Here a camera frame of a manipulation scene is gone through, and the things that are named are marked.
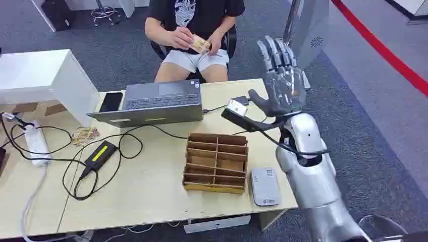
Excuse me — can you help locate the person's left hand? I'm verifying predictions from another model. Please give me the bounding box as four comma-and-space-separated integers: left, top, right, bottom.
206, 31, 224, 56

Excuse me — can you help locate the person's right hand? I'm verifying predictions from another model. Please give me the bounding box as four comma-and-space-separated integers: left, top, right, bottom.
168, 26, 195, 51

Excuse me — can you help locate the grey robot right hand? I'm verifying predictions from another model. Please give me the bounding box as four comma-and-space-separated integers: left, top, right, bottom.
248, 35, 311, 118

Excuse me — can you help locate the stack of cards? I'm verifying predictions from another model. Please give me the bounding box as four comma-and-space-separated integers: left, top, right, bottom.
190, 34, 211, 55

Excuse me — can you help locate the person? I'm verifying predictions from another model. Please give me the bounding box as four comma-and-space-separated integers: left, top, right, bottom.
144, 0, 246, 84

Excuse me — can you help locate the grey metal cabinet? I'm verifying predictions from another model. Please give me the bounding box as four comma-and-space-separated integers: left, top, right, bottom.
283, 0, 331, 70

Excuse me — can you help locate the grey laptop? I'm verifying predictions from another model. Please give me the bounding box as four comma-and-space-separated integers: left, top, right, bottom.
87, 79, 204, 129

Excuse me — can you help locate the chrome stool base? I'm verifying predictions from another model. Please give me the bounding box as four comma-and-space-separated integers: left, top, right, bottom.
90, 0, 122, 27

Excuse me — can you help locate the black smartphone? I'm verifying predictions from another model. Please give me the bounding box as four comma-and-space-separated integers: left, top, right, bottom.
98, 92, 124, 113

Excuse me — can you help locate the grey flat device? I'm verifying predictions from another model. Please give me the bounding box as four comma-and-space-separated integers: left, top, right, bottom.
249, 167, 281, 207

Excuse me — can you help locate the wooden card box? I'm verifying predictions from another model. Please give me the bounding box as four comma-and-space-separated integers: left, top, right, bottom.
182, 133, 249, 196

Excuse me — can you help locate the red floor strip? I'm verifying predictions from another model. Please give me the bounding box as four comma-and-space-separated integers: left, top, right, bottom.
331, 0, 428, 98

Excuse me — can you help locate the black case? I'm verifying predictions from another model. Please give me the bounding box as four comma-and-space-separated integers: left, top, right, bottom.
41, 0, 75, 33

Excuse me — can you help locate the black power adapter yellow label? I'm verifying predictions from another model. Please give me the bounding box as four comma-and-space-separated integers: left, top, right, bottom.
80, 140, 119, 178

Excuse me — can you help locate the brown tape patch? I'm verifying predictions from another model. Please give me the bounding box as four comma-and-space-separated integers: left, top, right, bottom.
12, 102, 38, 114
44, 103, 67, 117

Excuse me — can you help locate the white box cabinet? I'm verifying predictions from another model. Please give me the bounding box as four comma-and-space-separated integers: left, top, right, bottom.
0, 49, 100, 128

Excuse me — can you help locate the clear curved cover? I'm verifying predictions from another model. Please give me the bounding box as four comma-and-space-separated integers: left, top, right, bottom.
358, 214, 408, 240

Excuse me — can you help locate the white power strip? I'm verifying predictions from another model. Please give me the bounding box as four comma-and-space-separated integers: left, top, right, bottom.
23, 120, 52, 167

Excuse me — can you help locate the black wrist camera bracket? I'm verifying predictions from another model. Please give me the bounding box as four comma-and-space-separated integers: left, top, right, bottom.
221, 108, 286, 133

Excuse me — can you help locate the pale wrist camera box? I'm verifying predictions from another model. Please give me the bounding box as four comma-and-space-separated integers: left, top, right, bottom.
226, 99, 248, 116

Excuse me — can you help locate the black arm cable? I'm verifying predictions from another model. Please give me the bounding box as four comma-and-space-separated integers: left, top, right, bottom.
260, 129, 331, 158

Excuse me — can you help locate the thin black laptop cable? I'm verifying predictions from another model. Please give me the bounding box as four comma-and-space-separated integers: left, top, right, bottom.
202, 104, 228, 114

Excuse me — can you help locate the black adapter cable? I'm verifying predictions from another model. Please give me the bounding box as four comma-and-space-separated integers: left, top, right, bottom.
62, 124, 188, 201

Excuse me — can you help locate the white under-desk bracket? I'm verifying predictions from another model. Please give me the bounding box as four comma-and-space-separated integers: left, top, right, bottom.
183, 215, 252, 234

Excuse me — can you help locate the black power strip cable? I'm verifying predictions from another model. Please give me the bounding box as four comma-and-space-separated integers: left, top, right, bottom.
0, 112, 88, 168

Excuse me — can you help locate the white cable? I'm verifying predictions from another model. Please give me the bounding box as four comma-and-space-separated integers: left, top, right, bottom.
21, 165, 95, 242

